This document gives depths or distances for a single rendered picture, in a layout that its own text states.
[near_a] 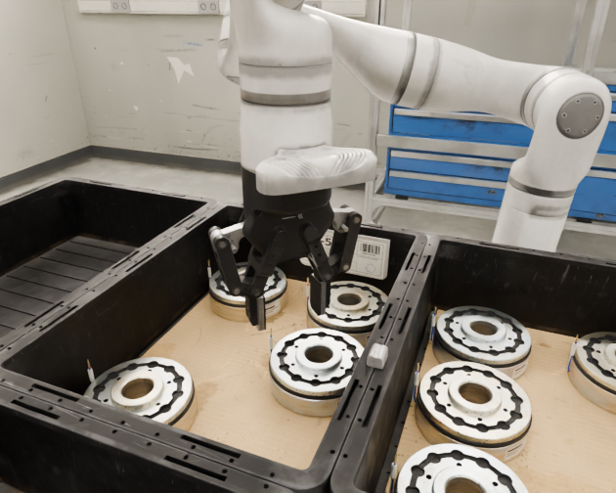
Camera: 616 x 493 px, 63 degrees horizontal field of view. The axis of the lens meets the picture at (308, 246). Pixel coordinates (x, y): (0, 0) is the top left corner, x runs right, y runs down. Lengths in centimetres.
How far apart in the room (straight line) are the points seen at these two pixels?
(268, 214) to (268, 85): 11
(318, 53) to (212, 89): 333
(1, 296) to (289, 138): 54
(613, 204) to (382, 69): 192
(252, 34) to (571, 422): 45
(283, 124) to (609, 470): 40
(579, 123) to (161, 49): 337
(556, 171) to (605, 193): 171
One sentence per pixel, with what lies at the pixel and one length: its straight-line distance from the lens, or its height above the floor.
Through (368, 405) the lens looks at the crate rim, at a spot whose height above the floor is 93.
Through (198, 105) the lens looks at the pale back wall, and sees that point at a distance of 378.
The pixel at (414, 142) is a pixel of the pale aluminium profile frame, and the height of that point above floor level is 60.
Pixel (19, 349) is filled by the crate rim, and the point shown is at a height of 93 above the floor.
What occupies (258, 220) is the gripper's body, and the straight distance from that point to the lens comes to 41.
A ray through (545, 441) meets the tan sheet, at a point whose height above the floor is 83.
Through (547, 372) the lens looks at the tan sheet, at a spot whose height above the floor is 83.
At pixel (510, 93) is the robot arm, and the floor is 108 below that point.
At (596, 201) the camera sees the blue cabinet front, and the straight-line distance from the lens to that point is 247.
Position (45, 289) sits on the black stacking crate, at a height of 83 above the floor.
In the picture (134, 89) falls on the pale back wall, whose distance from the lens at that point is 408.
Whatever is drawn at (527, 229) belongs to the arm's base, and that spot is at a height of 89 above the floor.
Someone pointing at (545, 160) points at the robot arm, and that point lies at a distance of 75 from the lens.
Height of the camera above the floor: 120
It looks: 27 degrees down
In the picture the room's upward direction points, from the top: straight up
